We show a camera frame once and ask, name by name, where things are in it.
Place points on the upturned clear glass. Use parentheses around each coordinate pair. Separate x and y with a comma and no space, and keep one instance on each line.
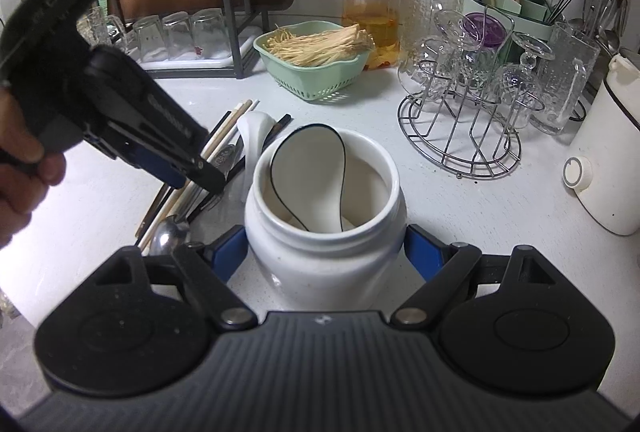
(147,37)
(177,34)
(210,32)

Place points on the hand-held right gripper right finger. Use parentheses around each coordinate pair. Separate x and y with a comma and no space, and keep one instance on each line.
(420,254)

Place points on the person's left hand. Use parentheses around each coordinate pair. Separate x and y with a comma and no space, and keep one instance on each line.
(20,182)

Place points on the white patterned chopstick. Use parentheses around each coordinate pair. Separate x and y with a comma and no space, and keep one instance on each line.
(239,118)
(248,112)

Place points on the purple round lid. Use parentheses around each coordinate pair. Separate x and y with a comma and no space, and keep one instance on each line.
(482,29)

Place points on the white electric cooker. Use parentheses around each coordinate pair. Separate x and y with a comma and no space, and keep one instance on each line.
(610,152)

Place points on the black chopstick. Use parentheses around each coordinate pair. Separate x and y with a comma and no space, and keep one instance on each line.
(283,122)
(224,123)

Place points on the white ceramic spoon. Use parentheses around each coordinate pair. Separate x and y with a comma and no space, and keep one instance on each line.
(252,132)

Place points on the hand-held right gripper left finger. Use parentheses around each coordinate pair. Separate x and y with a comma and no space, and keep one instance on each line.
(230,254)

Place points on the patterned metal spoon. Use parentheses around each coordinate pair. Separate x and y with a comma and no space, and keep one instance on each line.
(169,234)

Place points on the plastic jar with red lid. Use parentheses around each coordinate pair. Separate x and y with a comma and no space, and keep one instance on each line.
(372,12)

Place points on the white spoon with black rim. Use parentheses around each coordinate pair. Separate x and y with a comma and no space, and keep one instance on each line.
(310,172)

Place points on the green utensil caddy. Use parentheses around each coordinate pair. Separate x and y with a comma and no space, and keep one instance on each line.
(530,12)

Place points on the set of clear stemmed glasses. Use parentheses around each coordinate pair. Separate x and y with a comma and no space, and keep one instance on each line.
(425,72)

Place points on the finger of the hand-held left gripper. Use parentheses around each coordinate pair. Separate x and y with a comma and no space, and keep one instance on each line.
(200,169)
(155,164)

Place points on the green plastic basket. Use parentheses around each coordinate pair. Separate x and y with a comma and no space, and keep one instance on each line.
(320,82)

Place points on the white ceramic jar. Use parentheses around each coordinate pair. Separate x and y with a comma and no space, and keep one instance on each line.
(320,272)

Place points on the bundle of dried noodles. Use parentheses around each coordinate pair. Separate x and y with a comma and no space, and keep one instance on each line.
(320,44)

